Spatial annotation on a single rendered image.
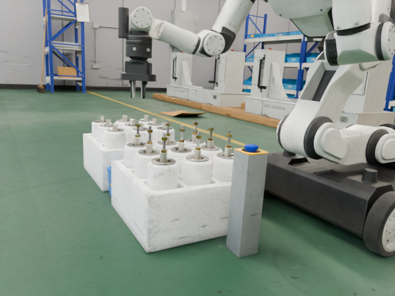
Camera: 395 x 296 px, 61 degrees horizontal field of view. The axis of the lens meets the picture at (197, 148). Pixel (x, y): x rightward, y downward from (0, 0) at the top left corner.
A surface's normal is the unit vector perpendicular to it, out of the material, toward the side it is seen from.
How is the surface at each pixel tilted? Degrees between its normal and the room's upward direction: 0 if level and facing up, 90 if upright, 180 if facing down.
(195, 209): 90
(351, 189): 45
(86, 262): 0
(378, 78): 90
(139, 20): 90
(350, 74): 114
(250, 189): 90
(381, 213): 55
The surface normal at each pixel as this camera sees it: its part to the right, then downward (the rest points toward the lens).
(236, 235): -0.87, 0.06
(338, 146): 0.51, 0.22
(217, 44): 0.25, 0.40
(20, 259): 0.06, -0.97
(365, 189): -0.57, -0.63
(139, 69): -0.16, 0.22
